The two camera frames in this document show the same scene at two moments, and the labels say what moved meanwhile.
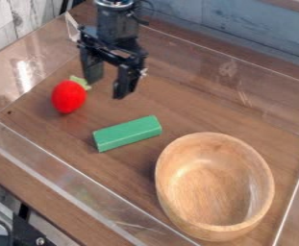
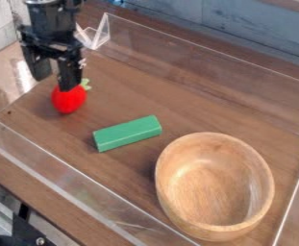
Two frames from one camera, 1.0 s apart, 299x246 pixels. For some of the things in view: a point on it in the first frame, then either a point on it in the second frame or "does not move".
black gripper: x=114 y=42 → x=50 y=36
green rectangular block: x=126 y=133 does not move
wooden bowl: x=216 y=185 does not move
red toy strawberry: x=70 y=94 does not move
